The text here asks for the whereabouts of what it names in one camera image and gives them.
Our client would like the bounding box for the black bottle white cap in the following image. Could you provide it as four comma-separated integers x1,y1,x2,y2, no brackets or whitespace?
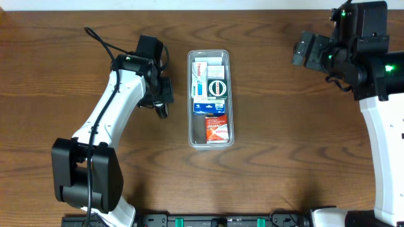
155,103,169,119

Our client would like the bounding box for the white Panadol box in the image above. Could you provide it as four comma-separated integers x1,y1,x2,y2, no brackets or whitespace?
191,61,208,98

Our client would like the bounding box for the blue tall box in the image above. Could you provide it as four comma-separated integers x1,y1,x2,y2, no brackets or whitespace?
193,64,226,115

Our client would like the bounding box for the clear plastic container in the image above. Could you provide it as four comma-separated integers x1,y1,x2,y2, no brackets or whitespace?
187,49,235,150

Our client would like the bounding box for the green square box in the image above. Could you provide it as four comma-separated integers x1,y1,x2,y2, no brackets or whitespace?
207,79,229,100

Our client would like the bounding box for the red Panadol box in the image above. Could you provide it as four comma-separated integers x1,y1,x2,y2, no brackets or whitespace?
205,115,229,144

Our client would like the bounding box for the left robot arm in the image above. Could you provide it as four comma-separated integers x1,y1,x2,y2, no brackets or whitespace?
51,53,174,226

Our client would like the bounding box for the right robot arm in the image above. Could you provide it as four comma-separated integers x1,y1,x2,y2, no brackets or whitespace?
292,32,403,226

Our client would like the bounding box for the left black cable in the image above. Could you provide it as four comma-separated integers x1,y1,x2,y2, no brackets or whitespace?
82,25,171,227

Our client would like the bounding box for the black mounting rail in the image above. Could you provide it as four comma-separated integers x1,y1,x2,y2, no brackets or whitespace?
61,213,312,227

